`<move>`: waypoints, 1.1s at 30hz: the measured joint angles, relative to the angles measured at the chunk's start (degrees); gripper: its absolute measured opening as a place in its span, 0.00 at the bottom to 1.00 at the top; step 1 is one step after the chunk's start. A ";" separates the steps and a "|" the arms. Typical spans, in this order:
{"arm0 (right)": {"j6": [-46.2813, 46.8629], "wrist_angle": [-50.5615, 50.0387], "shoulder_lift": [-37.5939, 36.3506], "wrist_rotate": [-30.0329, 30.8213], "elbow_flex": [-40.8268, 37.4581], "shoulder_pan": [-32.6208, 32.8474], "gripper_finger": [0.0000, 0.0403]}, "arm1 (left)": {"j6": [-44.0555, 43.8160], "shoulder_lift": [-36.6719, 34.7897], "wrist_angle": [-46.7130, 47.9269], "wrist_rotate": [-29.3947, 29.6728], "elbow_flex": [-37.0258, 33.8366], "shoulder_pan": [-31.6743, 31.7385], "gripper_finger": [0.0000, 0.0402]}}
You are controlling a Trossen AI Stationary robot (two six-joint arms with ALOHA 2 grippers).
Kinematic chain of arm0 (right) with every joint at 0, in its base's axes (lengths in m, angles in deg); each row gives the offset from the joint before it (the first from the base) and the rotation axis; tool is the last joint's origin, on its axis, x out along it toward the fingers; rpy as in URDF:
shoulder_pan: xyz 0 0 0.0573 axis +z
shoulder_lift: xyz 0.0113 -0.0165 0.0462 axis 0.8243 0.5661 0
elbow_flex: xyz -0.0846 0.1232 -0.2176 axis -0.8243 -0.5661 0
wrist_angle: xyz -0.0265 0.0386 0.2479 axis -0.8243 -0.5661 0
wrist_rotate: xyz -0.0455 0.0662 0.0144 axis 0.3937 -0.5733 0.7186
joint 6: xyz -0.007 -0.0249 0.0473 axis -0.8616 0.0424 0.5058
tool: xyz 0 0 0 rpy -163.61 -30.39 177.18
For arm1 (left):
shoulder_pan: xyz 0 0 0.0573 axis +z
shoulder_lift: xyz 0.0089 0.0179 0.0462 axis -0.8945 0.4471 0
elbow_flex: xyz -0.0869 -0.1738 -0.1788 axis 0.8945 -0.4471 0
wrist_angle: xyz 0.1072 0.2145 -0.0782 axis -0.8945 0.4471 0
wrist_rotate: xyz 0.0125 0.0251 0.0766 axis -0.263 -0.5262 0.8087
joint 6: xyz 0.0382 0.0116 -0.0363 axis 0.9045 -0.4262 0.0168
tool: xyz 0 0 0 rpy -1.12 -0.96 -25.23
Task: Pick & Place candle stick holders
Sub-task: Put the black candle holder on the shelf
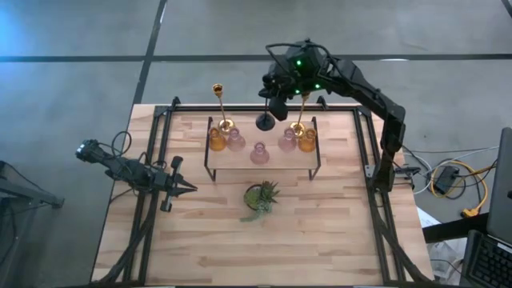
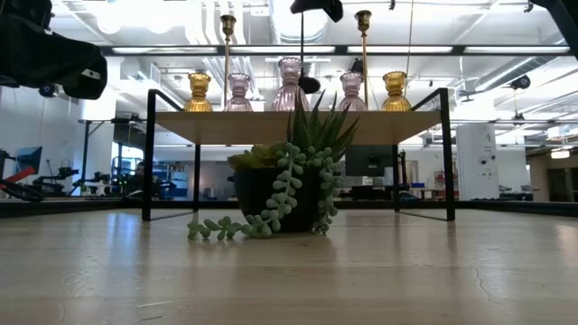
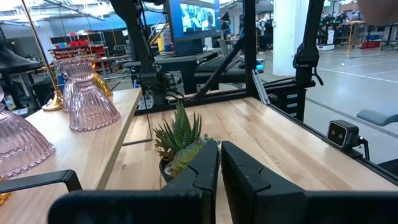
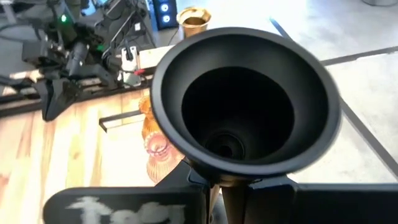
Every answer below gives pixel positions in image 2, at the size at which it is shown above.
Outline white cabinet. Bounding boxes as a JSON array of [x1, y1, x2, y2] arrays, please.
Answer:
[[455, 123, 500, 202]]

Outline blue-lit monitor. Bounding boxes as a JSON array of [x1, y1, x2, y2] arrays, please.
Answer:
[[15, 146, 43, 175]]

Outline tall black candlestick holder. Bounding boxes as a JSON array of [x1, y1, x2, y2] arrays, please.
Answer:
[[297, 12, 322, 95]]

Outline tall brass candlestick holder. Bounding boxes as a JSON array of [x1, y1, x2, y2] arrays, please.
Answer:
[[219, 14, 238, 112], [354, 9, 373, 112]]

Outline white ceiling duct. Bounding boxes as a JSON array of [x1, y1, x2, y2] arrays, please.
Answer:
[[269, 0, 332, 45]]

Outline red metal bar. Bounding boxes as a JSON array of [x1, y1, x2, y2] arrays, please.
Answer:
[[0, 165, 36, 186]]

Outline pink glass candle holder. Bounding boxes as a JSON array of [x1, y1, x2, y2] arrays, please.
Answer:
[[223, 72, 255, 113], [337, 71, 368, 113], [269, 56, 313, 113]]

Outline amber glass candle holder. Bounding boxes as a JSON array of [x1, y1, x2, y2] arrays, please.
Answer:
[[380, 70, 413, 113], [182, 71, 214, 113]]

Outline person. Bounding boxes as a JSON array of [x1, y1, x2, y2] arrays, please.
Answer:
[[128, 161, 145, 198]]

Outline wooden shelf riser black legs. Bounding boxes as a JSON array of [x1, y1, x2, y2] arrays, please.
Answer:
[[141, 88, 456, 222]]

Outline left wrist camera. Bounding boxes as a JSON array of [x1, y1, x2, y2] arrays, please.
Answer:
[[0, 0, 54, 29]]

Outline potted artificial succulent plant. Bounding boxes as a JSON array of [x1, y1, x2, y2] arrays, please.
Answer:
[[187, 89, 361, 241]]

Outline black monitor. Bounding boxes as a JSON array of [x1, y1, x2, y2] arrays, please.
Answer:
[[345, 144, 394, 178]]

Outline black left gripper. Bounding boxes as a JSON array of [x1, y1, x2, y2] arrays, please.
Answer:
[[0, 12, 108, 100]]

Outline black metal rig frame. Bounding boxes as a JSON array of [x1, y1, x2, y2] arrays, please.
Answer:
[[0, 43, 578, 218]]

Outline blue storage rack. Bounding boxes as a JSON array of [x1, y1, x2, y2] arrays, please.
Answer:
[[153, 161, 190, 199]]

